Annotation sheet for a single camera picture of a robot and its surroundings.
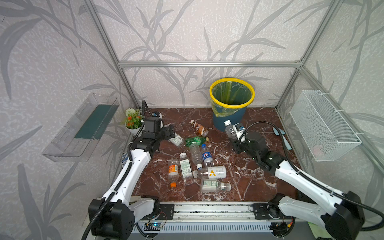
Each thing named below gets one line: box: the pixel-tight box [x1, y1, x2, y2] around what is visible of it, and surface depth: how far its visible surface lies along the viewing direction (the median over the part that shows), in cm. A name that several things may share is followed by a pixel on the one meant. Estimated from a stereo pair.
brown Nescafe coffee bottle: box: [190, 119, 209, 137], surface depth 104 cm
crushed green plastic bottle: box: [185, 136, 209, 147], surface depth 99 cm
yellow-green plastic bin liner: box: [211, 81, 252, 118], surface depth 100 cm
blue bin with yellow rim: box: [209, 77, 255, 132], surface depth 96 cm
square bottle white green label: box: [179, 152, 193, 185], surface depth 86 cm
